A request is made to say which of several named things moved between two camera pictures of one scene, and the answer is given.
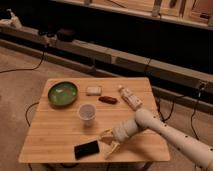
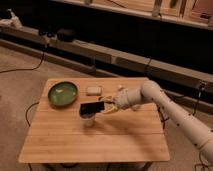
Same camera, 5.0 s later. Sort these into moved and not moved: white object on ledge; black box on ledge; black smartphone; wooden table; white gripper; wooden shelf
Moved: black smartphone; white gripper
Not moved: white object on ledge; wooden shelf; wooden table; black box on ledge
